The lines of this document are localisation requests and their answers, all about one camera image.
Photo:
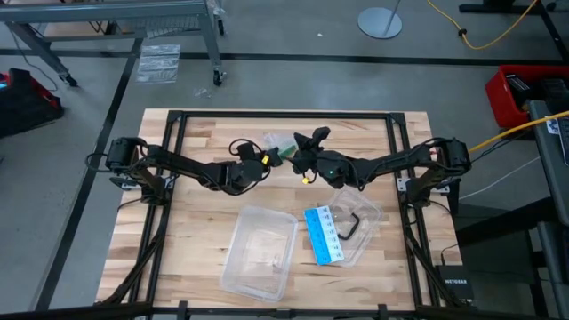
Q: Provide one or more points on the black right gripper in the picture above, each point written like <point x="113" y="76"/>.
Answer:
<point x="307" y="163"/>

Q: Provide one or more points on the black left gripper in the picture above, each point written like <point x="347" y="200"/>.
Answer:
<point x="262" y="163"/>

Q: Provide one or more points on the clear plastic bag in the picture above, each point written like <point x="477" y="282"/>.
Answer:
<point x="275" y="140"/>

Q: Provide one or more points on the blue white pill organizer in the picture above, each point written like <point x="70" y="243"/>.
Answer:
<point x="324" y="235"/>

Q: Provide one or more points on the clear plastic container lid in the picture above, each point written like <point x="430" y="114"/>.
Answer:
<point x="362" y="209"/>

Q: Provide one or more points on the clear plastic storage container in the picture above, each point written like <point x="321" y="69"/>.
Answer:
<point x="260" y="253"/>

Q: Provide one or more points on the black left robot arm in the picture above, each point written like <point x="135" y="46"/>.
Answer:
<point x="186" y="166"/>

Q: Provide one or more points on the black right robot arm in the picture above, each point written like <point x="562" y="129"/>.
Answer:
<point x="391" y="162"/>

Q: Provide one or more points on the clear plastic sheet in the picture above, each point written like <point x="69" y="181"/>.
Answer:
<point x="157" y="64"/>

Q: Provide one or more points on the round grey stand base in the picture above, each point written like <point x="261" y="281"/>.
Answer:
<point x="379" y="22"/>

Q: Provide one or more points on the red plastic bin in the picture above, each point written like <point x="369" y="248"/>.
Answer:
<point x="502" y="102"/>

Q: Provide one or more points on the grey metal cart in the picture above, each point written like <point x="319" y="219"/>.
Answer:
<point x="111" y="11"/>

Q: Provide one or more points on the black and red bag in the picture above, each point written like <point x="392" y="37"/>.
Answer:
<point x="26" y="106"/>

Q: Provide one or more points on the grey metal stand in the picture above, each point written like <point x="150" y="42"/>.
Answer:
<point x="551" y="178"/>

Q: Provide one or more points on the black metal floor stand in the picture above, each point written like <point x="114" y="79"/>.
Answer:
<point x="549" y="22"/>

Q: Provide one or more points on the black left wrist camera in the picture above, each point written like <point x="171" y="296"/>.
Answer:
<point x="245" y="152"/>

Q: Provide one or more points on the black metal table frame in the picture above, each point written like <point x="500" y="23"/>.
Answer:
<point x="284" y="115"/>

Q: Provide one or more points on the black Netgear network switch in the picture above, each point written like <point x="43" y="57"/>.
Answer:
<point x="455" y="282"/>

